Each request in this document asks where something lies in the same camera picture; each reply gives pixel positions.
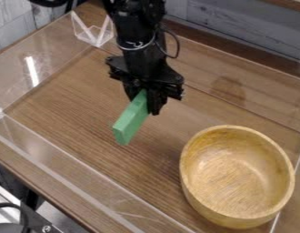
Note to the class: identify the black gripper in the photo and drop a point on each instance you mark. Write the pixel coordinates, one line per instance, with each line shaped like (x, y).
(142, 70)

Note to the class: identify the green rectangular block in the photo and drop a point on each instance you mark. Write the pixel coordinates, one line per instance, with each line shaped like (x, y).
(129, 121)

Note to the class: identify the brown wooden bowl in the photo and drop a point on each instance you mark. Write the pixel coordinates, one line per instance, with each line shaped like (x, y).
(237, 176)

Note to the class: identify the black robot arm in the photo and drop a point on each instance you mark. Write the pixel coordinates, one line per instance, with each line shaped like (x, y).
(147, 44)

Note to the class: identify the clear acrylic corner bracket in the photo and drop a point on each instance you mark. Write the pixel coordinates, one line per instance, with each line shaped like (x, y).
(93, 35)

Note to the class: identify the clear acrylic tray wall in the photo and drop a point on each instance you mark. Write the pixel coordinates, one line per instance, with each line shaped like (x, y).
(99, 204)

